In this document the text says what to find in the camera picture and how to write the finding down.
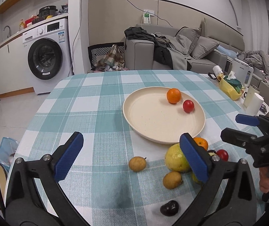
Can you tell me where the dark purple plum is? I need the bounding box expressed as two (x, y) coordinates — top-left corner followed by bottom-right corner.
(160, 200), (180, 217)

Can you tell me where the grey crumpled blanket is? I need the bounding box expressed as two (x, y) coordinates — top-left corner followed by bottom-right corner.
(237, 50), (269, 75)

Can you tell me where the red cherry tomato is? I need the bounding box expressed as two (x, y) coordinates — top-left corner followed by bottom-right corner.
(216, 149), (229, 161)
(183, 99), (195, 113)

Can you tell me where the grey cushion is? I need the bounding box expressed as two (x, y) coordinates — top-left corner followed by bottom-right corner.
(191, 36), (219, 59)
(175, 27), (201, 55)

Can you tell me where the white washing machine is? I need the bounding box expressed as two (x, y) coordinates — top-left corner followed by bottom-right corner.
(22, 17), (73, 95)

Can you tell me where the white wall phone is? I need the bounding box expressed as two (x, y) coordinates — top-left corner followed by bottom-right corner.
(143, 9), (155, 24)

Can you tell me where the yellow plastic bag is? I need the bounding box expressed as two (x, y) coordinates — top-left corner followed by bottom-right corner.
(219, 78), (243, 101)

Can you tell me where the grey sofa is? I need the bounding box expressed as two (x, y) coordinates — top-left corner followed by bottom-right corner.
(124, 18), (269, 116)

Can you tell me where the plaid cloth on chair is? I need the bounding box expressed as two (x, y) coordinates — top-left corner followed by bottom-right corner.
(96, 44), (125, 72)

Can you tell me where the black mesh chair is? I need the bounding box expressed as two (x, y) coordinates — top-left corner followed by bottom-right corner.
(88, 42), (124, 68)

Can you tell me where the black clothes pile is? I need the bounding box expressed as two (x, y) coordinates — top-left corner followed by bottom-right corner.
(124, 27), (173, 70)

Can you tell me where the grey cushion front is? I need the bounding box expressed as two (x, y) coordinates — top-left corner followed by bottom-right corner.
(191, 36), (219, 59)

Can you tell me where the white cup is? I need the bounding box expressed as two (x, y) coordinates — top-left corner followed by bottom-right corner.
(243, 85), (260, 108)

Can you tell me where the yellow-green passion fruit large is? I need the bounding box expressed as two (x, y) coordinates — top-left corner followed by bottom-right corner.
(165, 143), (191, 173)

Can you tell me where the orange mandarin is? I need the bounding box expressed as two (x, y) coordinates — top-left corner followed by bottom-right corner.
(193, 137), (209, 150)
(166, 88), (182, 104)

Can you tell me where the tan longan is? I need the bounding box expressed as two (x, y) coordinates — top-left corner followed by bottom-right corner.
(128, 156), (147, 173)
(163, 171), (183, 190)

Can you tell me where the orange mandarin on plate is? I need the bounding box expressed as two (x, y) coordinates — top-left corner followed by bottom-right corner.
(166, 88), (182, 104)

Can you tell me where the person's right hand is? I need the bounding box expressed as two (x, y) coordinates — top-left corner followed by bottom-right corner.
(259, 166), (269, 194)

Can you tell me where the white snack bottle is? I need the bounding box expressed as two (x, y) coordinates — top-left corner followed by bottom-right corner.
(213, 65), (224, 82)

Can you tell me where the white paper roll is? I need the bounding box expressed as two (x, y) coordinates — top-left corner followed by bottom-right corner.
(245, 93), (264, 116)

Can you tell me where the cream round plate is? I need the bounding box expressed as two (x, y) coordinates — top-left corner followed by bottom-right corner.
(122, 86), (206, 144)

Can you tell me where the grey cushion back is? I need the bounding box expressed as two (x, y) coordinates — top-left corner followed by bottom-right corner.
(175, 27), (201, 55)

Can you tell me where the black pressure cooker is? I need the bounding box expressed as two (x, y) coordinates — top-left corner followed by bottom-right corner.
(38, 5), (58, 19)

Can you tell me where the white heater appliance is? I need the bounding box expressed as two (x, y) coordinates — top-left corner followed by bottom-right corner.
(231, 59), (254, 87)

